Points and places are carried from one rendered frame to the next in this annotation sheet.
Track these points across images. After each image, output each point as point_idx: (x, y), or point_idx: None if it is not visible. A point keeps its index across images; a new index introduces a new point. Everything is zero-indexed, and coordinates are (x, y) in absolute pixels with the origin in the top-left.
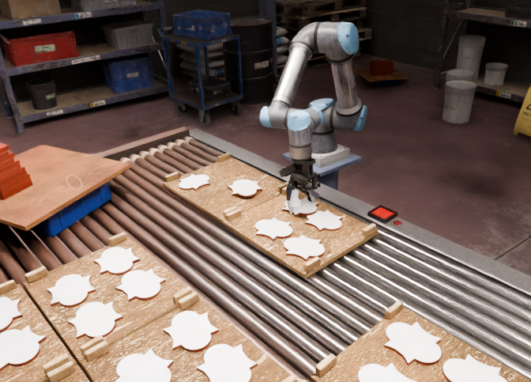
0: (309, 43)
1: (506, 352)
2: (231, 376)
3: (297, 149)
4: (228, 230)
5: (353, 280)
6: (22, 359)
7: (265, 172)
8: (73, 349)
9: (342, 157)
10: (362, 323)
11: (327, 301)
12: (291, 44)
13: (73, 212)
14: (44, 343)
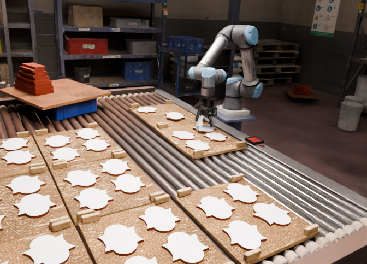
0: (227, 35)
1: (299, 210)
2: (128, 187)
3: (205, 89)
4: (158, 134)
5: (221, 165)
6: (20, 162)
7: (192, 113)
8: (48, 163)
9: (244, 115)
10: (216, 182)
11: (200, 170)
12: (217, 35)
13: (71, 110)
14: (34, 159)
